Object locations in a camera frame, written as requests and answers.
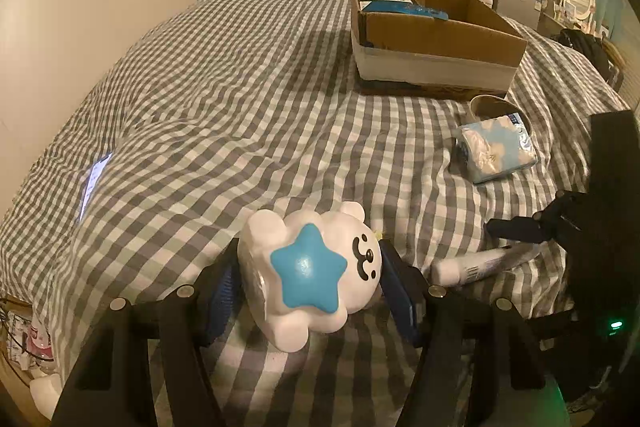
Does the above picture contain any pink label plastic bottle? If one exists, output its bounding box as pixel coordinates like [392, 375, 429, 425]
[27, 317, 54, 369]

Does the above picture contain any grey checkered blanket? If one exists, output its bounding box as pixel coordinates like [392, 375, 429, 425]
[0, 0, 632, 427]

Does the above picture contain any blue flat packet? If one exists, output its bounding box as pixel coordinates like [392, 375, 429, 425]
[361, 0, 450, 22]

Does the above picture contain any silver mini fridge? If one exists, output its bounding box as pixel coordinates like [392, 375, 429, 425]
[492, 0, 544, 30]

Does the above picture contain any white bear toy blue star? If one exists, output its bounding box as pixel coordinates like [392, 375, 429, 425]
[237, 201, 384, 352]

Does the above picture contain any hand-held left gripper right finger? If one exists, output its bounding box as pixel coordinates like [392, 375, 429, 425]
[381, 241, 568, 427]

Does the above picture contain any white foam piece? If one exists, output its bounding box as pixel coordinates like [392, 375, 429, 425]
[28, 372, 66, 421]

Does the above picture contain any black bag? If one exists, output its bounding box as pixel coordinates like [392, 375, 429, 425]
[554, 28, 614, 80]

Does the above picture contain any smartphone with lit screen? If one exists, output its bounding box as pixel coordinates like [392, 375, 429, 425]
[78, 152, 114, 224]

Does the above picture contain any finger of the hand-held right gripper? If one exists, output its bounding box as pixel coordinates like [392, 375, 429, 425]
[485, 191, 571, 244]

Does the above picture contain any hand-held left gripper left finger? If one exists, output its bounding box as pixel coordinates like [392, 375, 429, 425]
[50, 238, 242, 427]

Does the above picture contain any blue tissue pack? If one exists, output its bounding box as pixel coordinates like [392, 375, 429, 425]
[456, 112, 538, 184]

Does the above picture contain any open cardboard box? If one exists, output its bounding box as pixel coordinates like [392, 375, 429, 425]
[349, 0, 529, 96]

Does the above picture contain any white tube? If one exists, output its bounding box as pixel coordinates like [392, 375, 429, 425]
[431, 243, 542, 286]

